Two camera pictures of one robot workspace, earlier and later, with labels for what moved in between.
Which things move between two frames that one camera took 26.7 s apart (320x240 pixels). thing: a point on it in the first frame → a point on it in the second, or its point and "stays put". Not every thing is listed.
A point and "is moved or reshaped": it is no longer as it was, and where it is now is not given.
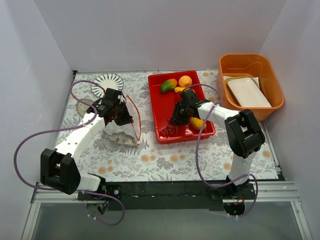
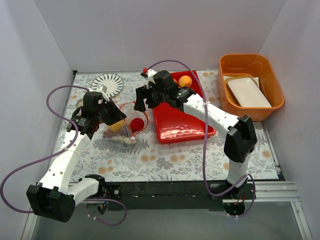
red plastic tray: (164, 104) stays put
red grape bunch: (171, 129) → (108, 133)
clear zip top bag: (126, 136) is moved or reshaped
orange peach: (185, 81) stays put
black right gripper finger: (181, 115) → (141, 94)
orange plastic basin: (248, 81) stays put
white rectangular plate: (247, 93) stays put
